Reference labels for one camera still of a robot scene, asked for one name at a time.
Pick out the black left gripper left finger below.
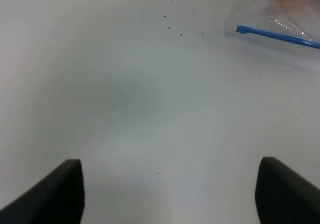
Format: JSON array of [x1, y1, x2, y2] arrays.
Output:
[[0, 159, 86, 224]]

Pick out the clear blue-zip plastic bag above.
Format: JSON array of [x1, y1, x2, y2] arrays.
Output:
[[224, 0, 320, 72]]

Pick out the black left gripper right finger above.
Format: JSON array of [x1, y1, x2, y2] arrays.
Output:
[[255, 157, 320, 224]]

